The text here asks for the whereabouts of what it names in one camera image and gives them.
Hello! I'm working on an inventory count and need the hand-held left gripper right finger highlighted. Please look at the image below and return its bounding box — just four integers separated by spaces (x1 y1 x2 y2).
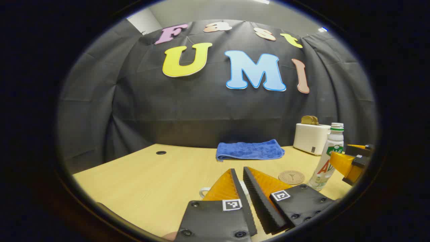
243 166 336 236

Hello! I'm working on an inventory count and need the white green-label water bottle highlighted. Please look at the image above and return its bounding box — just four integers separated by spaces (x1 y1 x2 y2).
308 122 345 191

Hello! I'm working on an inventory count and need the blue towel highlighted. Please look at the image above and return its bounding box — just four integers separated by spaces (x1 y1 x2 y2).
216 139 285 162

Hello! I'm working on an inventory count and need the round wooden coaster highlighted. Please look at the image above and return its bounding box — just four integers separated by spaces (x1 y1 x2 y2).
278 170 305 185

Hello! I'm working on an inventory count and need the white toaster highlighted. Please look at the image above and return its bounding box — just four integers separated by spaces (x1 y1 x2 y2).
293 123 331 156

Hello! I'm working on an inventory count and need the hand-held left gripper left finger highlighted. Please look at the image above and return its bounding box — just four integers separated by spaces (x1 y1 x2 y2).
173 168 258 242

